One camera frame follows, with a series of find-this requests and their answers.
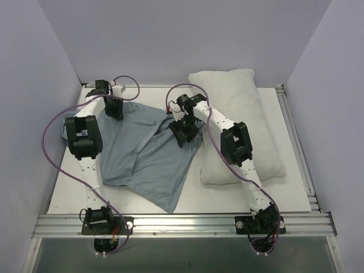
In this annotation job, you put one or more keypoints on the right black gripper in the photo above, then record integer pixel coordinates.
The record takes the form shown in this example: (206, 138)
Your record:
(183, 132)

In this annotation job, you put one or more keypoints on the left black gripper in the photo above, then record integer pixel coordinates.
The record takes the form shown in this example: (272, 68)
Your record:
(114, 111)

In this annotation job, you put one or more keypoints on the blue-grey pillowcase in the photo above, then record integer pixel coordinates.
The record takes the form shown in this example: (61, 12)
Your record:
(142, 153)

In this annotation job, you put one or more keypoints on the white pillow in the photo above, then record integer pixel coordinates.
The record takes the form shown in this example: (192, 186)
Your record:
(234, 94)

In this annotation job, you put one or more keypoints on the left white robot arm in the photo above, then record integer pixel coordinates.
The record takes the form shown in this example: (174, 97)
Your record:
(85, 143)

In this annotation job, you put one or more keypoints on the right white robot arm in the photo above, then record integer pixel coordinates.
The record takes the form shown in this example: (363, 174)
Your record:
(233, 145)

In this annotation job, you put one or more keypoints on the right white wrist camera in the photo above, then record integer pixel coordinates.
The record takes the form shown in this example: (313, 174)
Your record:
(176, 111)

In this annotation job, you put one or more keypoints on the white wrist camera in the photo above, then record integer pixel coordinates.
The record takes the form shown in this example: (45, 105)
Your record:
(176, 111)
(118, 89)

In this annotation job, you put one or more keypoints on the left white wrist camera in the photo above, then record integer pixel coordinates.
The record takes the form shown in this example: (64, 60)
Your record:
(118, 89)

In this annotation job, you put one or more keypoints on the aluminium back rail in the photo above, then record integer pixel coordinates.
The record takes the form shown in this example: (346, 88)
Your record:
(92, 85)

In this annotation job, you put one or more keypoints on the aluminium rail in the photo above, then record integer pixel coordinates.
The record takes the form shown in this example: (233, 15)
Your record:
(298, 151)
(186, 225)
(92, 85)

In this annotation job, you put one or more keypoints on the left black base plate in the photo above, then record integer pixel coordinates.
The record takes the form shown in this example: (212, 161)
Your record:
(118, 227)

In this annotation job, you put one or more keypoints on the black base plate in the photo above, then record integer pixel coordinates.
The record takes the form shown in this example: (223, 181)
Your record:
(118, 227)
(254, 225)

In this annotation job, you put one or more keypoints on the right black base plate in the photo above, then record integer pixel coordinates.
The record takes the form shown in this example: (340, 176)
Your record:
(254, 225)

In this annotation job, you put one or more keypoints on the aluminium right side rail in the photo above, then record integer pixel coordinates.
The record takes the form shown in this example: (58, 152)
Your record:
(298, 151)

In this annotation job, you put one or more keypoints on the aluminium front rail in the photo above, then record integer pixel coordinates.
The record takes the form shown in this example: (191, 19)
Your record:
(186, 225)

